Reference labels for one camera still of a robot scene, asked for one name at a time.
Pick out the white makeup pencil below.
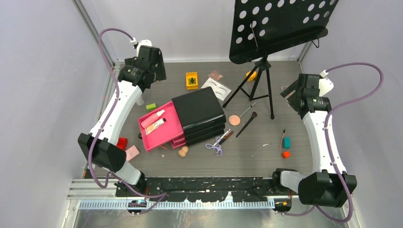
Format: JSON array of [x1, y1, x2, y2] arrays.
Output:
[[217, 129, 231, 143]]

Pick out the yellow toy object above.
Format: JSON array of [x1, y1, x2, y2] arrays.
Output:
[[245, 71, 257, 82]]

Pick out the black perforated music stand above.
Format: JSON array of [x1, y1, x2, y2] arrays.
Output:
[[229, 0, 338, 64]]

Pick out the black drawer organizer cabinet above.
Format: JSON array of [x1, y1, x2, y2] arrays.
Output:
[[172, 86, 227, 146]]

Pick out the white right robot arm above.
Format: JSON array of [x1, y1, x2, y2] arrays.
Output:
[[271, 74, 357, 208]]

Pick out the orange beauty blender sponge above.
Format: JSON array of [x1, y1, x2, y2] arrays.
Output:
[[178, 146, 189, 157]]

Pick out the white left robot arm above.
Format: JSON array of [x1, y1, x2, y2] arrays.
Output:
[[78, 45, 166, 197]]

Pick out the pink lip pencil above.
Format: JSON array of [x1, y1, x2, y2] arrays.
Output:
[[279, 129, 286, 150]]

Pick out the red block left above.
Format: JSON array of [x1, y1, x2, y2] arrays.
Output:
[[116, 137, 128, 151]]

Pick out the red small block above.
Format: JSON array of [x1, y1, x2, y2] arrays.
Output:
[[281, 151, 291, 159]]

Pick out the pink top drawer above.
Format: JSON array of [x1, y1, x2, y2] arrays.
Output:
[[138, 101, 184, 152]]

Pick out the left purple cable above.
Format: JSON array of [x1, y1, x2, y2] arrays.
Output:
[[87, 28, 169, 216]]

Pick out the purple eyelash curler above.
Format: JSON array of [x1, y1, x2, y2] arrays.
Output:
[[205, 136, 223, 156]]

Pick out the red lip gloss tube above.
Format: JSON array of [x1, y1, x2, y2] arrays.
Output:
[[219, 131, 234, 145]]

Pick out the black makeup brush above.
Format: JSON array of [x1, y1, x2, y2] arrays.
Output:
[[236, 112, 258, 137]]

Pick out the small eyeshadow palette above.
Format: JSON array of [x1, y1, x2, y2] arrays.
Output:
[[208, 70, 223, 81]]

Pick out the false eyelash card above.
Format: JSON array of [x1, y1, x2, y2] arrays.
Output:
[[201, 77, 231, 101]]

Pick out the teal block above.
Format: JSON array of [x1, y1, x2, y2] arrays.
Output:
[[282, 137, 291, 149]]

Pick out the green block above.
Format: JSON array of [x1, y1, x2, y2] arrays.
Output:
[[146, 103, 157, 111]]

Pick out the black tripod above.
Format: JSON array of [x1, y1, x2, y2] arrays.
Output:
[[222, 55, 275, 120]]

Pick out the small makeup tube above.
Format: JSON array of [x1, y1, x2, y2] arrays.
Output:
[[145, 118, 166, 135]]

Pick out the round orange powder puff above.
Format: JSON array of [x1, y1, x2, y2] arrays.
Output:
[[228, 115, 240, 126]]

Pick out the pink sponge block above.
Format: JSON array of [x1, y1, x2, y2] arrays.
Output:
[[125, 145, 140, 161]]

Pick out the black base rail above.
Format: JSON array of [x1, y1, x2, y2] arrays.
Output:
[[133, 177, 296, 202]]

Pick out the white bottle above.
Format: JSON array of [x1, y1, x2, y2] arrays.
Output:
[[136, 95, 144, 106]]

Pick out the yellow toy block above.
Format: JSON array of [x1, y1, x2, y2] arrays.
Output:
[[185, 72, 199, 90]]

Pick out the pink lower drawers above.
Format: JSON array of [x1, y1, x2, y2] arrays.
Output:
[[171, 135, 186, 149]]

